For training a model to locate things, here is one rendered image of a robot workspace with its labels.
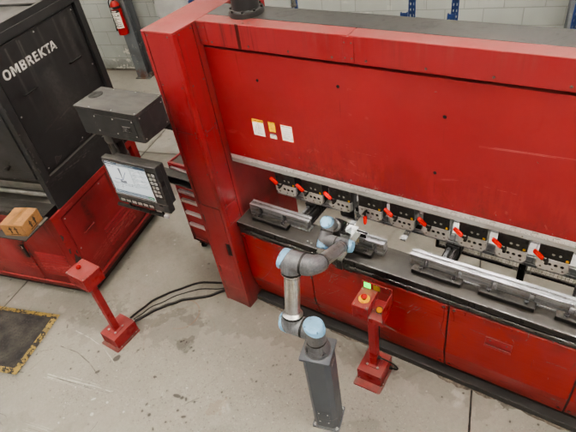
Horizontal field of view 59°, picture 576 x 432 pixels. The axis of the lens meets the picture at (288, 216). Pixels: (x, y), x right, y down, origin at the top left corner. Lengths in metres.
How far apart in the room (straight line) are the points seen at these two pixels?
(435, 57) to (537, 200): 0.83
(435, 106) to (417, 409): 2.04
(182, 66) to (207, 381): 2.23
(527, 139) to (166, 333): 3.06
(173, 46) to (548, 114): 1.89
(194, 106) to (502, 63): 1.71
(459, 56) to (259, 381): 2.58
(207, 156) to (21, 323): 2.51
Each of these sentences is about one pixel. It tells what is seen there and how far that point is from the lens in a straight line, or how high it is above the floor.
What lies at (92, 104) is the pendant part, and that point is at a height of 1.95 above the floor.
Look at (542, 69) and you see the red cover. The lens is 2.29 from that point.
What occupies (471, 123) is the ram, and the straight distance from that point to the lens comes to 2.49.
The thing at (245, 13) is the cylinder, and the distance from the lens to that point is 2.92.
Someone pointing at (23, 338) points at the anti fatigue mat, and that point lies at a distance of 4.90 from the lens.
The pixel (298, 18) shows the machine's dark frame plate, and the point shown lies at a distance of 2.81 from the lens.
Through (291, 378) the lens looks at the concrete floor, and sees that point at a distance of 3.82.
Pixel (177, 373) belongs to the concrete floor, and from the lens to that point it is 4.06.
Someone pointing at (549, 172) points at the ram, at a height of 1.76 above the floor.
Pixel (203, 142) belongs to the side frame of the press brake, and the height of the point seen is 1.61.
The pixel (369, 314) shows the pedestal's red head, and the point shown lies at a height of 0.71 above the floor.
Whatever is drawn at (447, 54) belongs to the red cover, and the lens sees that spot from 2.36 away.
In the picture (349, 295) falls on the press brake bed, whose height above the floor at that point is 0.52.
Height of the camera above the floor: 3.21
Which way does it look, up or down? 40 degrees down
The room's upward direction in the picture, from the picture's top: 10 degrees counter-clockwise
